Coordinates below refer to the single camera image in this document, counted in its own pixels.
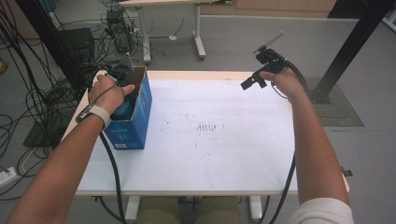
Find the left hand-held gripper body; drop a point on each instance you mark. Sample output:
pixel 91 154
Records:
pixel 124 71

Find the person's legs in khaki trousers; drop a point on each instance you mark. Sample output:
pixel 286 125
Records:
pixel 165 211

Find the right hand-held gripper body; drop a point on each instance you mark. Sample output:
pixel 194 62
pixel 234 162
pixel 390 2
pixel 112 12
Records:
pixel 271 60

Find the black metal post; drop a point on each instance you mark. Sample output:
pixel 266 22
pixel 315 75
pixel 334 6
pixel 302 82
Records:
pixel 351 46
pixel 53 40

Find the person's right hand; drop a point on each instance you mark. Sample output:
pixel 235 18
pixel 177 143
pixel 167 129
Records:
pixel 288 84

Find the black box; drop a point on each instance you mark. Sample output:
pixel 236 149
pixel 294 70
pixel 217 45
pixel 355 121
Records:
pixel 77 43

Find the white table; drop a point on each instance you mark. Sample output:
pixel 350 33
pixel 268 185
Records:
pixel 218 155

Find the blue cardboard box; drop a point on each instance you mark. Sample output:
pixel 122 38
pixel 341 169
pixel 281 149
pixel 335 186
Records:
pixel 134 133

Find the person's right white sleeve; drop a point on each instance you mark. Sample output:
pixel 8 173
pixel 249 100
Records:
pixel 323 213

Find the white-legged desk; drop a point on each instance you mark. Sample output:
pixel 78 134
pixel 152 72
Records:
pixel 199 37

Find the person's left hand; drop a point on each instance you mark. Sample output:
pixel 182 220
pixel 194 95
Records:
pixel 106 93

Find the dark floor mat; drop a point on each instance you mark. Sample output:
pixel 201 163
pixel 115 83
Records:
pixel 43 138

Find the white table leg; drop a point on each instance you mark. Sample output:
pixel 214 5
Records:
pixel 256 207
pixel 132 208

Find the white power strip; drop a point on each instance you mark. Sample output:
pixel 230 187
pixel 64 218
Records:
pixel 7 176

